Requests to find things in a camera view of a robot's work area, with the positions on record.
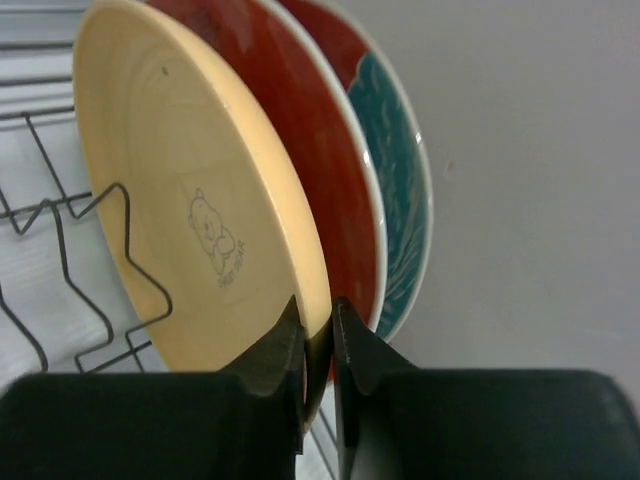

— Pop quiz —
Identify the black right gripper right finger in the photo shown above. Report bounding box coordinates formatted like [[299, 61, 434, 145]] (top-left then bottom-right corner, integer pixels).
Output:
[[333, 297, 639, 479]]

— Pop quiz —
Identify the black wire dish rack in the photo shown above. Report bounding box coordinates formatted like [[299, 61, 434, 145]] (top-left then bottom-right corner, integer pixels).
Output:
[[1, 40, 164, 382]]

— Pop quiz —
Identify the tan bear plate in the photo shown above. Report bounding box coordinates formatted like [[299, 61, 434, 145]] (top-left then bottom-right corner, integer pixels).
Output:
[[73, 1, 331, 421]]

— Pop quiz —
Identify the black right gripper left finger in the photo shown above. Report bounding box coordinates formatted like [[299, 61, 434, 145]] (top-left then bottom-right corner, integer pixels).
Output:
[[1, 300, 305, 479]]

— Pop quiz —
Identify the red teal floral plate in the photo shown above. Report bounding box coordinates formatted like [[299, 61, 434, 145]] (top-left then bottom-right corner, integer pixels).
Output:
[[284, 1, 434, 341], [144, 0, 389, 386]]

